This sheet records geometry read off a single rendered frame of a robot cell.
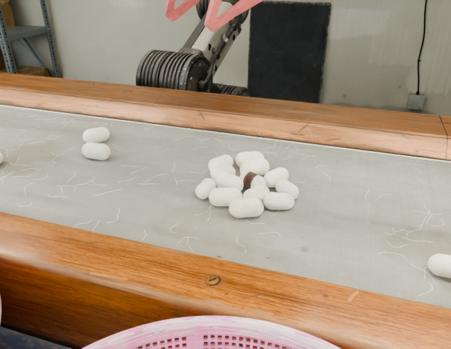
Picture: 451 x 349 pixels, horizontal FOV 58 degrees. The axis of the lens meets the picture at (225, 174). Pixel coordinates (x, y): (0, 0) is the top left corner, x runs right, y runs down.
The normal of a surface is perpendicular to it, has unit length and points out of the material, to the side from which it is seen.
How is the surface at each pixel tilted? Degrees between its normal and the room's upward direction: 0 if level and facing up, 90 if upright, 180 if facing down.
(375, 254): 0
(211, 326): 74
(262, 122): 45
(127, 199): 0
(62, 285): 90
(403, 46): 90
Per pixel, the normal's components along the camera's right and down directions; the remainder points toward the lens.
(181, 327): 0.16, 0.22
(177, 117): -0.22, -0.30
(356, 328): 0.00, -0.88
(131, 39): -0.29, 0.44
